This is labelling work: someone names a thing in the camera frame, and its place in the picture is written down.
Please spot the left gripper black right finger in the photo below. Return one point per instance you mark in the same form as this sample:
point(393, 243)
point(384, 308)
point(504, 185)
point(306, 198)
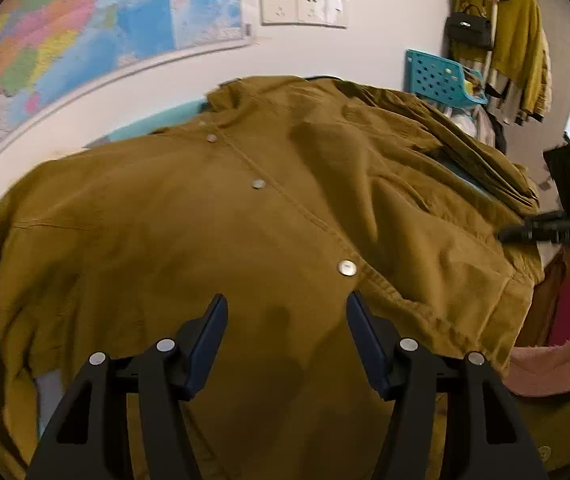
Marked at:
point(485, 437)

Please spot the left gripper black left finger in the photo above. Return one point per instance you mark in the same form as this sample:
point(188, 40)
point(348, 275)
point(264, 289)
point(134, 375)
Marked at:
point(87, 436)

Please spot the olive brown jacket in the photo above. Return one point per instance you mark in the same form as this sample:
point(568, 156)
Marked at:
point(284, 195)

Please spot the top blue plastic basket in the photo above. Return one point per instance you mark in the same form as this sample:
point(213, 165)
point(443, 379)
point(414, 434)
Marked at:
point(442, 81)

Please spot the black handbag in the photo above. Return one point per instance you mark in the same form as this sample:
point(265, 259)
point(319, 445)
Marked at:
point(470, 26)

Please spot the teal bed sheet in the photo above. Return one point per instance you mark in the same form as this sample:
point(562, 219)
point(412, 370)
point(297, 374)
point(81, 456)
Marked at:
point(166, 118)

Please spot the white wall socket panel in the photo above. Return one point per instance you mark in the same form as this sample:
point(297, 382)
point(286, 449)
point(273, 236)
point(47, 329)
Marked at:
point(325, 13)

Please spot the colourful wall map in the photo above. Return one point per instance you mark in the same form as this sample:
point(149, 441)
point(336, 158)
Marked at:
point(49, 48)

